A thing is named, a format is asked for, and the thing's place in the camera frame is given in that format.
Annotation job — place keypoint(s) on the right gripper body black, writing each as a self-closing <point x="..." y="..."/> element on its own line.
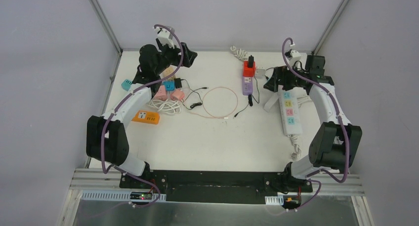
<point x="290" y="79"/>

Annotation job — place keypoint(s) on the blue plug adapter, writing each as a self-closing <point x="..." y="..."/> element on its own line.
<point x="169" y="85"/>

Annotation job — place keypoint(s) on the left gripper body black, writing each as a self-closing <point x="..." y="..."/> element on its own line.
<point x="178" y="54"/>

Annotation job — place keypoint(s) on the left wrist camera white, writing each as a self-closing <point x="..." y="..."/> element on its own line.
<point x="164" y="36"/>

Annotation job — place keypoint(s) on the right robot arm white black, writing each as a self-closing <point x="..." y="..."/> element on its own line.
<point x="334" y="146"/>

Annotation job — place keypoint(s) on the black mounting base plate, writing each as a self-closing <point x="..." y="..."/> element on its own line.
<point x="224" y="187"/>

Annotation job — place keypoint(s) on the teal power strip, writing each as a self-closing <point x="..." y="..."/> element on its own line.
<point x="126" y="84"/>

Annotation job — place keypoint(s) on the pink cube socket adapter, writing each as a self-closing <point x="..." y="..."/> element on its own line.
<point x="177" y="95"/>

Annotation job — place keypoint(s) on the light pink cube adapter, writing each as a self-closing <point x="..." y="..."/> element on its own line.
<point x="161" y="94"/>

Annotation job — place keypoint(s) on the orange power strip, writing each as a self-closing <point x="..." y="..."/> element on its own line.
<point x="147" y="117"/>

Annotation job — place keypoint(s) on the purple power strip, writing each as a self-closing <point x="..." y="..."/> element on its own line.
<point x="247" y="86"/>

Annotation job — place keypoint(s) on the long white power strip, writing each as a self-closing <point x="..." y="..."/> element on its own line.
<point x="291" y="120"/>

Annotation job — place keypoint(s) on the beige cube adapter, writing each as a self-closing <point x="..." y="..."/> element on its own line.
<point x="167" y="72"/>

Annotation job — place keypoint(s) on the white cube adapter behind red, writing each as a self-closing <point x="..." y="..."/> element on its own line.
<point x="259" y="73"/>

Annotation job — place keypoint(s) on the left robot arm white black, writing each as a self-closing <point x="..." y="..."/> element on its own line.
<point x="106" y="138"/>

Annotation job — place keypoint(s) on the red cube socket adapter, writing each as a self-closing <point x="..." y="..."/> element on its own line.
<point x="248" y="69"/>

